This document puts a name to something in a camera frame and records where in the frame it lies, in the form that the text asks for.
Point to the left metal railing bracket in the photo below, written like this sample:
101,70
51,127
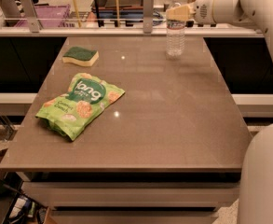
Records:
30,15

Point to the purple plastic crate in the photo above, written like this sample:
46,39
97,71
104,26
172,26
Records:
47,16

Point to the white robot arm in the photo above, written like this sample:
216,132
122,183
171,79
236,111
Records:
256,184

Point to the middle metal railing bracket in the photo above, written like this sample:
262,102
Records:
148,7

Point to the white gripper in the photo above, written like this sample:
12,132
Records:
203,12

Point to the metal railing bracket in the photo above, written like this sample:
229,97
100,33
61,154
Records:
148,7
30,15

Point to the lower white drawer front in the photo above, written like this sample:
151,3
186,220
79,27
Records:
133,217

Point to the green and yellow sponge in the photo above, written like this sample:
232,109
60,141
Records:
80,56

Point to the upper white drawer front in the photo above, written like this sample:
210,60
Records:
76,194

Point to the green rice chip bag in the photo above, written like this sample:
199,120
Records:
87,97

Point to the clear plastic water bottle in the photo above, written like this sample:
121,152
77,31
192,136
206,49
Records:
175,33

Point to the white drawer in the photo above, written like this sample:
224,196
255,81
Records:
76,194
133,217

